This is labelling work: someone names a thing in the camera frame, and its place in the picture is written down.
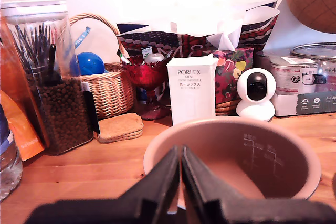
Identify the rice cooker inner pot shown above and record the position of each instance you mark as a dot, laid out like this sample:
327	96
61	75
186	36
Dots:
236	140

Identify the white Porlex carton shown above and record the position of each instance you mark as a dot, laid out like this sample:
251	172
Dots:
191	98

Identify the floral tissue box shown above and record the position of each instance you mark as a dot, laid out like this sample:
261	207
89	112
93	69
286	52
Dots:
231	77

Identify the clear jar with brown pellets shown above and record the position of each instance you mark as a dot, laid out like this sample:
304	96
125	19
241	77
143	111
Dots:
65	113

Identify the silver round capsule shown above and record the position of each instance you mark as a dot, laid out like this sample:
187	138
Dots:
155	58

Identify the green white striped sachet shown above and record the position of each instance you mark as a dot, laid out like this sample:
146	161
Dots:
123	57

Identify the blue plastic ball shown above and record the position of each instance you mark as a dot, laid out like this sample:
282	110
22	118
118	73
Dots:
89	64

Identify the silver metal tin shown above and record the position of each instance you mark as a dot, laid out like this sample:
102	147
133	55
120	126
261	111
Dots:
288	77

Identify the white and grey carton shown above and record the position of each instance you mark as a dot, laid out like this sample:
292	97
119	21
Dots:
315	103

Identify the dotted red navy gift bag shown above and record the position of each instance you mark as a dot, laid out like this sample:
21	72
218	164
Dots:
157	40

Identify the bright orange packet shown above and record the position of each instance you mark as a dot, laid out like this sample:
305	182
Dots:
21	134

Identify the white paper tissue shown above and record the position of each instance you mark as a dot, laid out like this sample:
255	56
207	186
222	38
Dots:
227	35

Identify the clear plastic water bottle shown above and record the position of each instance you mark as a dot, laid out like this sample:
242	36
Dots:
8	171

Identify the black plastic scoop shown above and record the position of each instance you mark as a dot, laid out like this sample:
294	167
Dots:
52	58

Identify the blue printed ribbon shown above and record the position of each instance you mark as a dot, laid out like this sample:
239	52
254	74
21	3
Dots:
81	37

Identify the dark orange carton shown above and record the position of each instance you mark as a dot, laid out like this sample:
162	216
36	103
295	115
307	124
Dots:
15	64

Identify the white round security camera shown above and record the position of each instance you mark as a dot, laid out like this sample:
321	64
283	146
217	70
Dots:
252	108

